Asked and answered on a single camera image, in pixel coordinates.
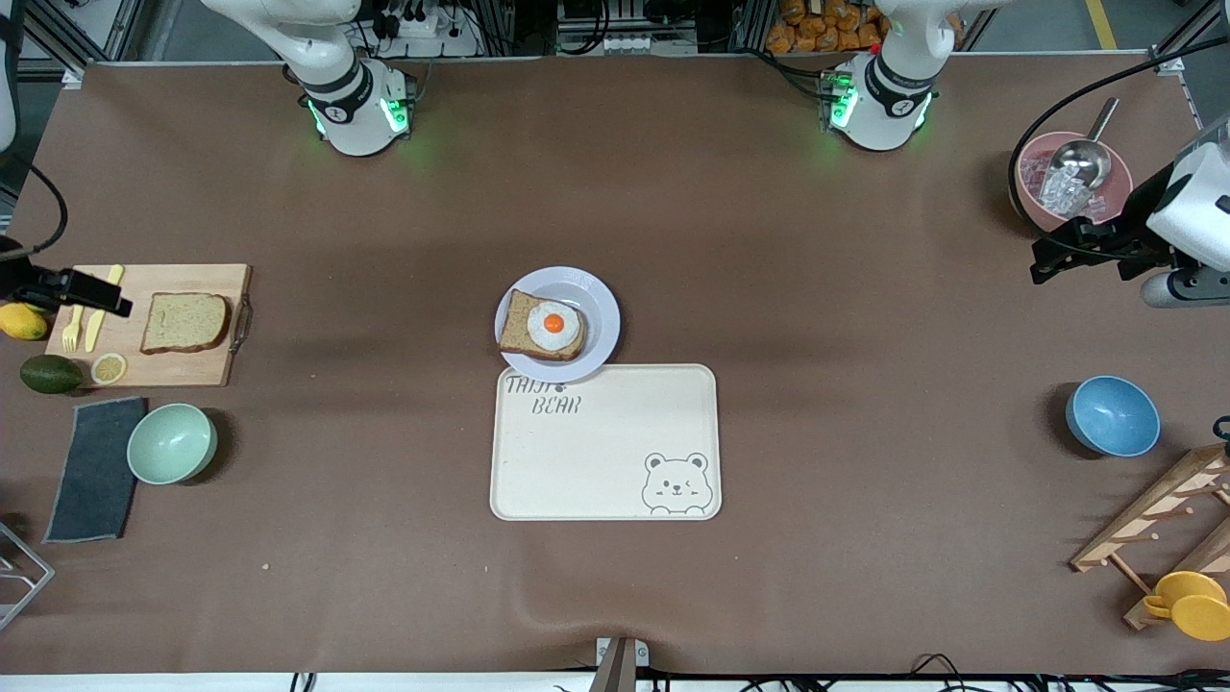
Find plain brown bread slice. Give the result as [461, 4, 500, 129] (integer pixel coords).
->
[140, 292, 233, 356]

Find fried egg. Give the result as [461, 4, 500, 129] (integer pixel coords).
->
[527, 301, 583, 353]

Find white round plate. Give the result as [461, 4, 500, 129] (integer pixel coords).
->
[495, 266, 622, 383]

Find yellow lemon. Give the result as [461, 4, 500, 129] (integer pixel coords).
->
[0, 303, 49, 341]

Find yellow plastic knife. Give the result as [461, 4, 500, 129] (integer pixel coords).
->
[85, 264, 126, 354]

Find clear ice cubes pile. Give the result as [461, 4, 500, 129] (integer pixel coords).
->
[1038, 168, 1096, 217]

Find dark green avocado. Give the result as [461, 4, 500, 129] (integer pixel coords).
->
[19, 354, 85, 395]

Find metal scoop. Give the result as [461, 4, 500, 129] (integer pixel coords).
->
[1050, 96, 1121, 191]

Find pink bowl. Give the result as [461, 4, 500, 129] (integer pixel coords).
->
[1009, 132, 1135, 234]

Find wooden cutting board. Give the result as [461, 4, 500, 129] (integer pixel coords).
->
[46, 263, 254, 388]

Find blue bowl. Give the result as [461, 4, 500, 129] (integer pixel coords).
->
[1065, 375, 1162, 458]

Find light green bowl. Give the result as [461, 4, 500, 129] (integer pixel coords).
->
[127, 403, 219, 486]

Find dark grey cloth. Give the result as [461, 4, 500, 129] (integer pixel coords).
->
[43, 396, 148, 545]

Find wooden dish rack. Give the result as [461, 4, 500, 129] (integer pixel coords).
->
[1070, 444, 1230, 631]

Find orange snack bag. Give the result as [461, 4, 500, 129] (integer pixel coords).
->
[766, 0, 962, 54]

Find yellow cup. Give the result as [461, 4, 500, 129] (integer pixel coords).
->
[1144, 571, 1230, 642]

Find brown table mat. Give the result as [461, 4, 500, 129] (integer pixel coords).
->
[0, 53, 1230, 676]

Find white power strip with plugs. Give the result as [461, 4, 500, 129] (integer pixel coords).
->
[370, 0, 481, 57]

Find cream bear print tray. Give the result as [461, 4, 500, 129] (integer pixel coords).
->
[490, 363, 722, 522]

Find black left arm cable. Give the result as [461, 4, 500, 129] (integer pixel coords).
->
[1007, 37, 1230, 256]

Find metal wire basket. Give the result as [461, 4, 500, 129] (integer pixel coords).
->
[0, 519, 56, 632]

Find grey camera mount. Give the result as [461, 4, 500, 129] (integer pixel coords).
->
[588, 636, 651, 692]

